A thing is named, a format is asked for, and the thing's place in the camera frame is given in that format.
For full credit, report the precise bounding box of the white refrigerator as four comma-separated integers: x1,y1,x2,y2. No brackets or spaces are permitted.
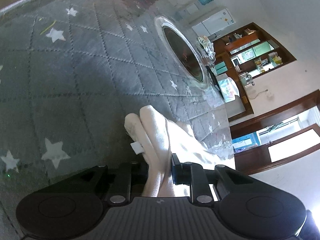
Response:
191,9,235,37

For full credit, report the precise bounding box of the white garment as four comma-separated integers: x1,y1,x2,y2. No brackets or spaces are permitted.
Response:
124,105,235,197

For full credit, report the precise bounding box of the round black induction cooktop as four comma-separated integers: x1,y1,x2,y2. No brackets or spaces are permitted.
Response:
154,16,210,90

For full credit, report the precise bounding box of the black flat item on table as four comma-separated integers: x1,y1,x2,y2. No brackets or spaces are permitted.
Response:
206,66,221,93

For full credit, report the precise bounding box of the crumpled patterned cloth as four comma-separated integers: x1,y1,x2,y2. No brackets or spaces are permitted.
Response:
197,35,216,64

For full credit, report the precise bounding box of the grey star quilted table cover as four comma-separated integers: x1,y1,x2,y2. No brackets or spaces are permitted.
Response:
1,0,232,239

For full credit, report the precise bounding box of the pastel tissue box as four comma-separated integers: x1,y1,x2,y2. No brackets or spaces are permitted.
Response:
218,77,240,103

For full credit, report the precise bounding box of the right wooden shelf cabinet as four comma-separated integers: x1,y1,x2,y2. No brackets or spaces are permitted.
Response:
213,22,296,121

